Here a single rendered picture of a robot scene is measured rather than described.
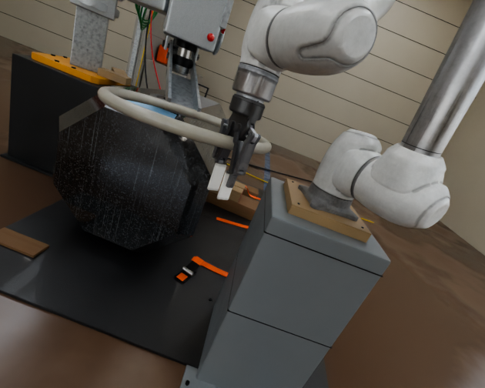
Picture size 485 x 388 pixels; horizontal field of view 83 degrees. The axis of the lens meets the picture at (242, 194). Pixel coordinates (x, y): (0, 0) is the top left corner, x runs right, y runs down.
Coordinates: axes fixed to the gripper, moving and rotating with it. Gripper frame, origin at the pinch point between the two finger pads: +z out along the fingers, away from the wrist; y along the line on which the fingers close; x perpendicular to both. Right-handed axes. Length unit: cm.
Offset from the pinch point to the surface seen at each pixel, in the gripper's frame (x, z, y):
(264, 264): -25.3, 25.3, -1.4
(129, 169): -3, 29, 82
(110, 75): -3, -6, 175
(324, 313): -46, 36, -17
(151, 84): -102, 2, 409
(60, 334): 21, 87, 41
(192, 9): -10, -46, 74
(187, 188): -25, 28, 61
